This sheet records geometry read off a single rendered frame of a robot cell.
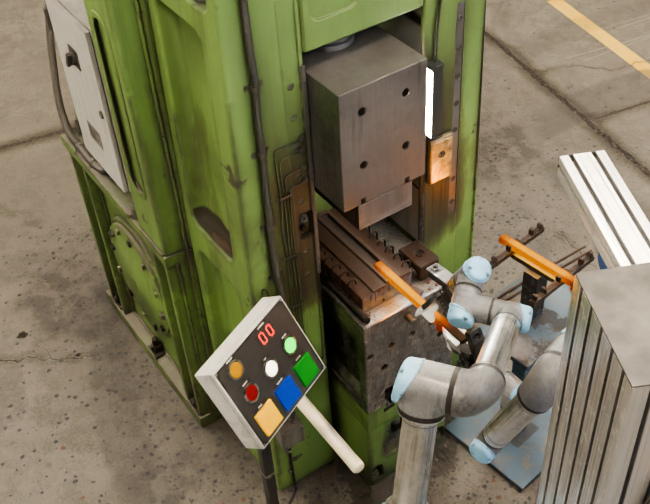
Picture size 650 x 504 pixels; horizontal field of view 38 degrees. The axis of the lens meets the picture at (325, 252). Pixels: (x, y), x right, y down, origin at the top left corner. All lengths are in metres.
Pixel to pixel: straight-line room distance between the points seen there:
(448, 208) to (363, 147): 0.72
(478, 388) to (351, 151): 0.79
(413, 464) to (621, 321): 0.93
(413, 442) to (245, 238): 0.84
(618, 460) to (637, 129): 4.07
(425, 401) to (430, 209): 1.13
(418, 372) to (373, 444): 1.33
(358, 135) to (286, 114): 0.21
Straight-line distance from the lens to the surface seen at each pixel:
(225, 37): 2.42
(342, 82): 2.57
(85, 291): 4.69
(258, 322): 2.69
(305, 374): 2.80
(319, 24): 2.57
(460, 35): 2.93
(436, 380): 2.23
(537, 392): 2.46
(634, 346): 1.53
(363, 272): 3.11
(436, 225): 3.31
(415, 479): 2.38
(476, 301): 2.58
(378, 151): 2.71
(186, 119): 2.95
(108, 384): 4.25
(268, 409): 2.70
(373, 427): 3.46
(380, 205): 2.83
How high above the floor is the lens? 3.14
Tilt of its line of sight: 42 degrees down
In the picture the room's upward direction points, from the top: 4 degrees counter-clockwise
